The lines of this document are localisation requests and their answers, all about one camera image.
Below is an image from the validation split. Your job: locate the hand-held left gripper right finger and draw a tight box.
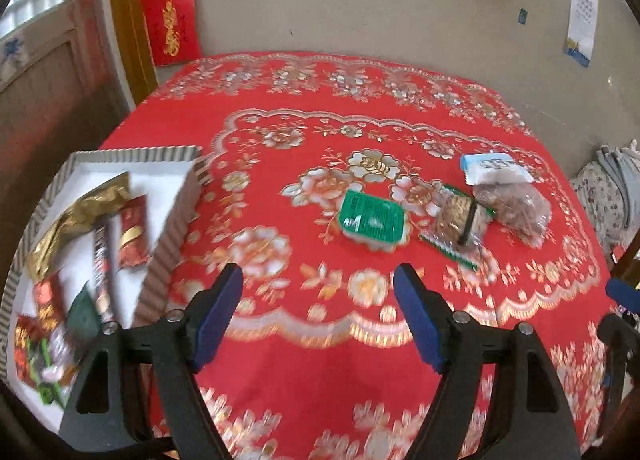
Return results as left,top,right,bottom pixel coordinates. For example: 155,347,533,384
392,262,581,460

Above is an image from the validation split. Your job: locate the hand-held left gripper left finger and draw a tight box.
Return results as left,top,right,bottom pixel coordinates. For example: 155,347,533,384
60,262,245,460

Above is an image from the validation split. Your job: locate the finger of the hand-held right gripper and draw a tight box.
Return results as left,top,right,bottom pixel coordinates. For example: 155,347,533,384
596,313,635,441
605,278,640,314

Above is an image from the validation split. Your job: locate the dark green snack packet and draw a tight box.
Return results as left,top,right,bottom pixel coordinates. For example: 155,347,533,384
67,285,102,352

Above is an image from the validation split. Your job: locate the striped cardboard box tray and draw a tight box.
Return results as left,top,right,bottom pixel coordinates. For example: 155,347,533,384
0,145,213,408

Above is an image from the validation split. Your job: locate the dark red snack packet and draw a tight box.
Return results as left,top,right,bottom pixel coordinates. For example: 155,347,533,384
31,274,68,335
14,315,51,383

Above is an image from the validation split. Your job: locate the bright green snack packet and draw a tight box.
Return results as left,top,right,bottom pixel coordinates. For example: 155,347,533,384
36,340,77,407

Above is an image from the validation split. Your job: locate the clear bag of brown snacks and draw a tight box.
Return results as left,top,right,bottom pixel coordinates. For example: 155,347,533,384
460,152,553,248

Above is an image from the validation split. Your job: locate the brown wooden chair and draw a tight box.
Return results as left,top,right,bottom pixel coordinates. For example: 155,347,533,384
611,230,640,287

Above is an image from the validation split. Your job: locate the floral cushion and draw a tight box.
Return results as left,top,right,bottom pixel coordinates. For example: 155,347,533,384
570,162,633,251

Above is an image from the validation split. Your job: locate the brown green snack packet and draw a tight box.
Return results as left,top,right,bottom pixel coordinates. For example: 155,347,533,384
419,183,497,271

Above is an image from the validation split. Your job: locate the green lidded jelly cup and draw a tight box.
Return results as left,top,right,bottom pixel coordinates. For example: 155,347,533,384
337,190,410,251

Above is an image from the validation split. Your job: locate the small red stick packet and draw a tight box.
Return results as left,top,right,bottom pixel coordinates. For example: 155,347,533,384
116,195,153,271

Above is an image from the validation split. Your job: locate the grey cloth bag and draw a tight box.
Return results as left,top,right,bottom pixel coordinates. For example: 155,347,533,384
595,140,640,223

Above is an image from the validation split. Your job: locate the gold foil snack packet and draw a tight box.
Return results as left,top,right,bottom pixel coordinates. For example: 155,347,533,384
25,172,132,283

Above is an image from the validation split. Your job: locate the red floral tablecloth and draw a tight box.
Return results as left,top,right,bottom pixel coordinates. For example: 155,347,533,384
97,50,620,460

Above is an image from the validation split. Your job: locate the blue flower tile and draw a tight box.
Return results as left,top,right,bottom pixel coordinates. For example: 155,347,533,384
0,37,28,78

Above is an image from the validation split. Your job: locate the wall calendar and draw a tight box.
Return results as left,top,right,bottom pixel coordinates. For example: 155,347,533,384
565,0,600,68

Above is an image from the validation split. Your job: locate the red gold wall poster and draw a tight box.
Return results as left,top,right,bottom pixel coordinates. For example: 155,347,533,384
139,0,202,68

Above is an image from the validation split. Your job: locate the golden wooden door frame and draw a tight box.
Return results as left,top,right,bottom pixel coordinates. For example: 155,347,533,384
107,0,160,103

